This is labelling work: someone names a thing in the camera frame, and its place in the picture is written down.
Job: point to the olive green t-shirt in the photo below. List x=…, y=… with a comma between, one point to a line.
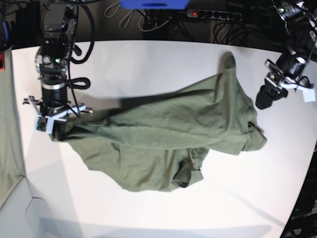
x=161, y=145

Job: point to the blue handled tool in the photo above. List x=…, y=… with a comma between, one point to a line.
x=7, y=31

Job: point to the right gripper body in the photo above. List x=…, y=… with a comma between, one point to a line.
x=54, y=103

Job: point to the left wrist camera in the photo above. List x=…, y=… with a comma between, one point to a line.
x=309, y=95

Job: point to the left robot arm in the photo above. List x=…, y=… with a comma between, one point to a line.
x=300, y=25

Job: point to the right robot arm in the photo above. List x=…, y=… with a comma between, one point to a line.
x=52, y=63

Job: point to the grey curtain cloth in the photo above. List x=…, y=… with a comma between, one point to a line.
x=12, y=168

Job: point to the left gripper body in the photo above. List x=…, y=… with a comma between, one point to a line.
x=287, y=72

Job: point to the black case on floor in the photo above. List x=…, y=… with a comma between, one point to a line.
x=28, y=22

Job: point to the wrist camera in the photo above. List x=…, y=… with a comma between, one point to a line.
x=309, y=95
x=44, y=124

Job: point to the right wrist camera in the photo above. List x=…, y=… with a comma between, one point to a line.
x=44, y=124

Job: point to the red black clamp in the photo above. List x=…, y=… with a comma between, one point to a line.
x=2, y=62

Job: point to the black power strip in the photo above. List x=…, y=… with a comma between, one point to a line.
x=214, y=15

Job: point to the blue box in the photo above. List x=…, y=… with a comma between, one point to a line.
x=154, y=4

